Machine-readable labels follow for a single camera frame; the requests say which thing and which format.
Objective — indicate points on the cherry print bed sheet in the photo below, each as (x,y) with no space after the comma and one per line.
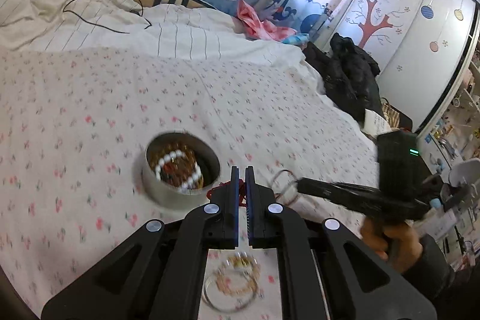
(93,117)

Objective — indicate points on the gold bangles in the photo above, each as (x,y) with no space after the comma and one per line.
(243,262)

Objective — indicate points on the cluttered white shelf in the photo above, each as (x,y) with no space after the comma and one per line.
(461,110)

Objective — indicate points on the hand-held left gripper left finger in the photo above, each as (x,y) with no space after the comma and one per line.
(235,209)

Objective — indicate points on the person's right forearm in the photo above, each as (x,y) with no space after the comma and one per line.
(438,267)

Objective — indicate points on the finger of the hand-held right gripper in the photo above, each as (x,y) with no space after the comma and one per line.
(337,185)
(356,200)

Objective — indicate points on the white wardrobe with tree decal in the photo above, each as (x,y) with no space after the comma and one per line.
(408,42)

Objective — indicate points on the light blue cloth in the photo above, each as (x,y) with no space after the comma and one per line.
(296,39)

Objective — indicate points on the pink cloth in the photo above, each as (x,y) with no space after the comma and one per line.
(249,16)

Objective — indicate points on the white round object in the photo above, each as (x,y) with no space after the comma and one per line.
(463,173)

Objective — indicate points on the large silver bangle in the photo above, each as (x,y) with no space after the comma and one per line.
(210,299)

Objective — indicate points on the person's right hand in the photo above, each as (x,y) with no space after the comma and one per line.
(407,241)

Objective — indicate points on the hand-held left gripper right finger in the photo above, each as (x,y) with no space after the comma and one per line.
(250,222)

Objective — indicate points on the black jacket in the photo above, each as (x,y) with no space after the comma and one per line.
(348,80)

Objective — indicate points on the white striped duvet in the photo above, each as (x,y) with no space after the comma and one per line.
(187,31)

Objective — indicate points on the woven bag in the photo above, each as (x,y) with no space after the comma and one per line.
(392,113)

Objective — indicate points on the round metal tin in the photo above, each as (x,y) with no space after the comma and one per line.
(165,198)

